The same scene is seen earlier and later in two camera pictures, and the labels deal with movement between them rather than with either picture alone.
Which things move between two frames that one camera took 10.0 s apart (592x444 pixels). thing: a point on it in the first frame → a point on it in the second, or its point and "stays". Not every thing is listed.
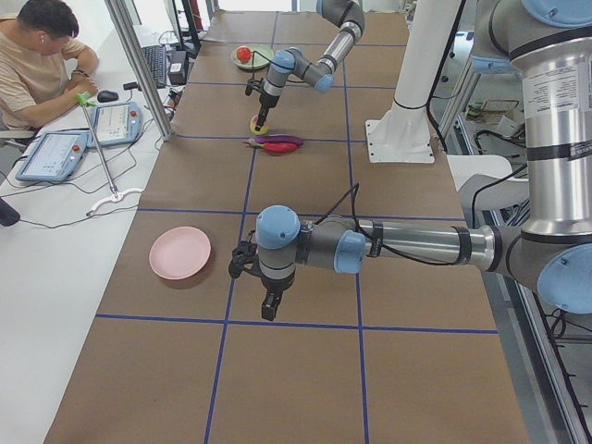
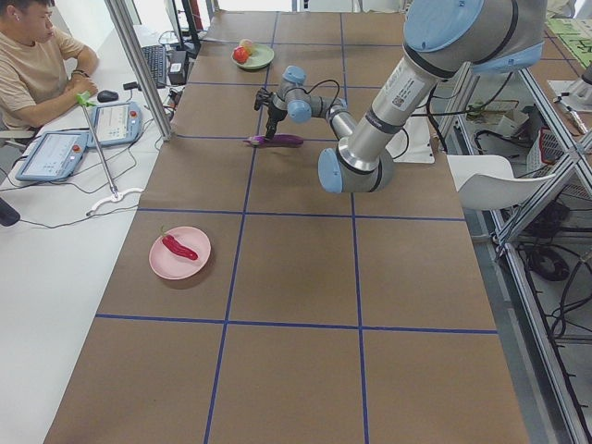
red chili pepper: [277, 148] → [173, 245]
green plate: [264, 56] stays
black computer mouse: [106, 95] stays
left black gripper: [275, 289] → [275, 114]
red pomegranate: [243, 54] stays
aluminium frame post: [120, 20] stays
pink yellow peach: [253, 124] → [249, 45]
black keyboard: [156, 58] stays
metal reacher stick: [86, 101] stays
